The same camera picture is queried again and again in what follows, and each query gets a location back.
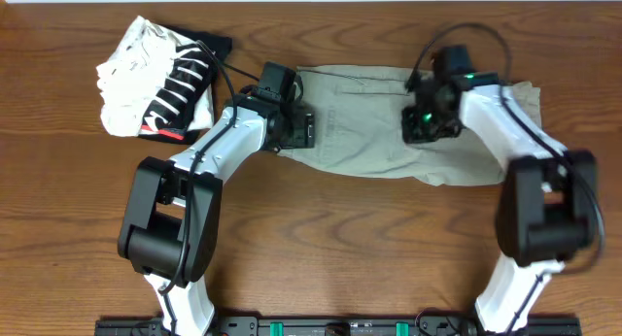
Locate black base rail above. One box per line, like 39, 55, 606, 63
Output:
94, 315, 583, 336

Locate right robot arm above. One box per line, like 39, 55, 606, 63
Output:
402, 68, 604, 335

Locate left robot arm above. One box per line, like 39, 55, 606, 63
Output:
118, 94, 315, 335

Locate khaki green shorts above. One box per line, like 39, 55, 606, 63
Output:
277, 64, 542, 187

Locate white folded garment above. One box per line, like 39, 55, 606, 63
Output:
95, 16, 216, 138

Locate black white striped garment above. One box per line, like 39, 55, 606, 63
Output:
139, 26, 233, 145

